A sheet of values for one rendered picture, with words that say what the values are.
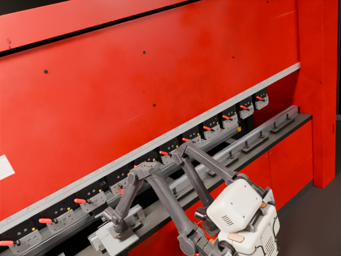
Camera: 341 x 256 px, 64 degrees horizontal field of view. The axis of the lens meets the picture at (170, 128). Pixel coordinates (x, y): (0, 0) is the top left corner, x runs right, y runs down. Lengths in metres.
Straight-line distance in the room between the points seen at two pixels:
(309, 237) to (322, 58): 1.60
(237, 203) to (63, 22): 1.17
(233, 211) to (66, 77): 1.04
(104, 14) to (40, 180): 0.94
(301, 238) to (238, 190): 1.73
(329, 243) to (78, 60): 2.50
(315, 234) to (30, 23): 2.74
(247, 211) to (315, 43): 1.87
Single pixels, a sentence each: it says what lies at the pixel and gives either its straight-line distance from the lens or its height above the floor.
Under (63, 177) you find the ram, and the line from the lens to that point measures 1.65.
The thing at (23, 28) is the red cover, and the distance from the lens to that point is 1.48.
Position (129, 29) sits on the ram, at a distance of 1.66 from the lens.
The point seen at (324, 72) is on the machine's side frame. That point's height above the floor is 1.30.
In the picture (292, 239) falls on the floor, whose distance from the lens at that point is 2.93.
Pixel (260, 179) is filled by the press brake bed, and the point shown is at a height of 0.60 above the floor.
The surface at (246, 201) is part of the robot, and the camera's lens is 1.28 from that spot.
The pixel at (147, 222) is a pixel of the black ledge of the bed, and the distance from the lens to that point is 2.01.
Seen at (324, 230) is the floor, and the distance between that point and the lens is 3.04.
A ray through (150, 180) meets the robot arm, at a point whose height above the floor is 1.52.
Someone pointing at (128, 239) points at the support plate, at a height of 1.00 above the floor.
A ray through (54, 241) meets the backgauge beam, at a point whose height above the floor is 0.93.
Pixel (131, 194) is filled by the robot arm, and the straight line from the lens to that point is 1.37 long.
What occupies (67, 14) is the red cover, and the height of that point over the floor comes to 2.24.
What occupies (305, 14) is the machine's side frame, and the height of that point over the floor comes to 1.81.
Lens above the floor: 2.19
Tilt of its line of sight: 24 degrees down
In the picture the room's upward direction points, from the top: 15 degrees counter-clockwise
